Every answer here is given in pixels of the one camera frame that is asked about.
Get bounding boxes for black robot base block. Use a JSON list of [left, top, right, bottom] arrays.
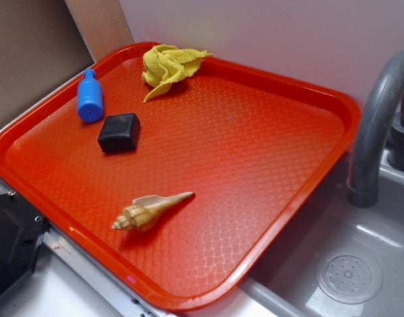
[[0, 192, 48, 302]]

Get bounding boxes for blue plastic bottle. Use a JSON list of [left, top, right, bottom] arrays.
[[77, 69, 104, 123]]

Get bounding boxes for red plastic tray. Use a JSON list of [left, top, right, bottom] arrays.
[[0, 42, 360, 312]]

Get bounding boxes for beige spiral seashell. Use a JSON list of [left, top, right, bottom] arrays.
[[111, 192, 195, 233]]

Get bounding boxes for black rectangular block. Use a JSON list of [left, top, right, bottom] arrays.
[[97, 113, 141, 153]]

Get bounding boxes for yellow crumpled cloth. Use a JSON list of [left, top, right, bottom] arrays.
[[142, 44, 212, 103]]

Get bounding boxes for grey plastic sink basin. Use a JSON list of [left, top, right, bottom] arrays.
[[240, 147, 404, 317]]

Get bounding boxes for wooden board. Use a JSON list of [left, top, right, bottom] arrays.
[[65, 0, 134, 62]]

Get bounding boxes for grey curved faucet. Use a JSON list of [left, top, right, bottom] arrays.
[[347, 50, 404, 207]]

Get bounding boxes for dark grey faucet knob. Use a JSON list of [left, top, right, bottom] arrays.
[[386, 77, 404, 172]]

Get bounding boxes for brown cardboard panel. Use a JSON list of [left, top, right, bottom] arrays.
[[0, 1, 93, 129]]

